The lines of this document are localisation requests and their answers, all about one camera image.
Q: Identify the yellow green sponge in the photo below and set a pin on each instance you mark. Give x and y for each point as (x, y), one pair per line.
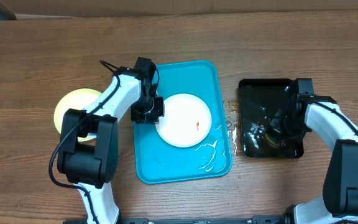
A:
(273, 139)

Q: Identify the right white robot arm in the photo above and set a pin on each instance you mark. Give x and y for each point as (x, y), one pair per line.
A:
(339, 201)

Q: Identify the teal plastic tray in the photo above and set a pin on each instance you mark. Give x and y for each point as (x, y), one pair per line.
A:
(158, 161)

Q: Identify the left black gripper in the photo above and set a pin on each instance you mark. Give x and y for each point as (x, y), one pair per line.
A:
(153, 119)

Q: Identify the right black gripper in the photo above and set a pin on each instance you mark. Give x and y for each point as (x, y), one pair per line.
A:
(279, 121)

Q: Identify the white plate top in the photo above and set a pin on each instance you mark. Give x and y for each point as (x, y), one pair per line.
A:
(187, 120)

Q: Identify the black water tray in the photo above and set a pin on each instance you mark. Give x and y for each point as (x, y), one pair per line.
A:
(255, 96)

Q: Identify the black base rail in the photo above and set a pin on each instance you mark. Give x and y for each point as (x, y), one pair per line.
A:
(256, 219)

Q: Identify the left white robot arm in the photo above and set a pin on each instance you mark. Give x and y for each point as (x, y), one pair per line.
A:
(85, 159)

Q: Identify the yellow plate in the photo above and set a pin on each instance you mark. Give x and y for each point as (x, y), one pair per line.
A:
(76, 99)

